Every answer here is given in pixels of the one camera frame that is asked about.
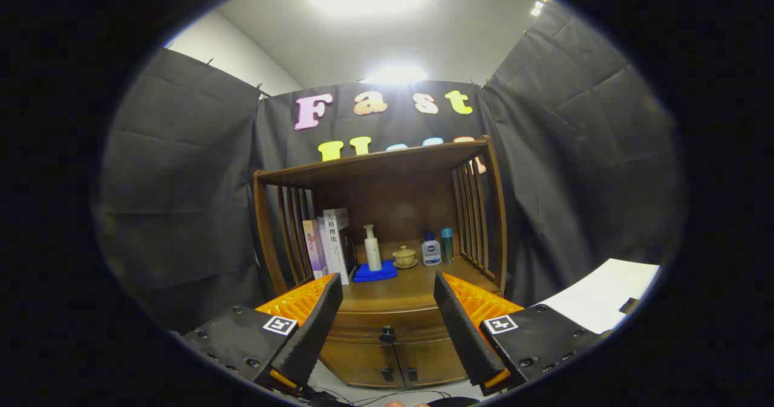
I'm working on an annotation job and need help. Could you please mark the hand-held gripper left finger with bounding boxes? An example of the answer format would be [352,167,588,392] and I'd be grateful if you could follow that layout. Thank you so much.
[178,273,344,396]

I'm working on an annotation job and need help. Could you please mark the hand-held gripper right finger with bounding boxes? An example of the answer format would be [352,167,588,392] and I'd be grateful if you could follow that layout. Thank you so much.
[433,271,611,397]

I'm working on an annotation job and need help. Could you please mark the wooden drawer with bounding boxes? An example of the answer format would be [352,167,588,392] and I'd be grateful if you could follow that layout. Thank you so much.
[327,307,454,344]

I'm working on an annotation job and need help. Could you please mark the wooden cabinet door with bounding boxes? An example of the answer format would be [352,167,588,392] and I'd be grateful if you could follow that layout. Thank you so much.
[319,340,397,389]
[396,337,466,388]

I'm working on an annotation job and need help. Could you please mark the wooden countertop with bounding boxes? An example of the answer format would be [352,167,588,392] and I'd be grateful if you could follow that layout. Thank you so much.
[336,238,502,314]

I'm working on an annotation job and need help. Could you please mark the wooden cabinet with slatted hutch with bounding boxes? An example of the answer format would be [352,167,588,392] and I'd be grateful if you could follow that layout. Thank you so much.
[253,135,509,389]

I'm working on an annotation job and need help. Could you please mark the blue folded towel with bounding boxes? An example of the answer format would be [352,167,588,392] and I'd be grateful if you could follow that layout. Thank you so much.
[353,259,398,283]

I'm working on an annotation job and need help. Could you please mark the purple book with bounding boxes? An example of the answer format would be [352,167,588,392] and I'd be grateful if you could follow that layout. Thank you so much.
[302,220,327,279]

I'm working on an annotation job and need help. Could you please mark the white bottle with blue cap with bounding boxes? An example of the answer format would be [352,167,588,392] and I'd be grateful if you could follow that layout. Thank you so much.
[421,232,442,267]

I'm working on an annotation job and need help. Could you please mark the thin white book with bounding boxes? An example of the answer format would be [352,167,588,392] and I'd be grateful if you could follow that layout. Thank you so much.
[318,217,332,275]

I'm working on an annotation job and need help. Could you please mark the thick white book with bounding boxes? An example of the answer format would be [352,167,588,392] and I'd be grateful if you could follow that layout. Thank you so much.
[324,207,357,285]

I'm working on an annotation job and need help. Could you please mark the yellow lidded teacup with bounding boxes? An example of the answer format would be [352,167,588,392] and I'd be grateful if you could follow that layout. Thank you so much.
[392,245,419,270]

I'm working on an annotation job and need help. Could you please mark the white pump bottle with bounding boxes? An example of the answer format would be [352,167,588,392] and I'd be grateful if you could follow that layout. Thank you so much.
[363,224,383,272]

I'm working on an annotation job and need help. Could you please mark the long ceiling light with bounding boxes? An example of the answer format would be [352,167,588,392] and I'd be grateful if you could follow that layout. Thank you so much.
[363,65,429,86]

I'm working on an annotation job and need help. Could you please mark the black floor cables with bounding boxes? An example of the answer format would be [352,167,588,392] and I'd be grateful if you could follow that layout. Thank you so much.
[302,386,478,407]

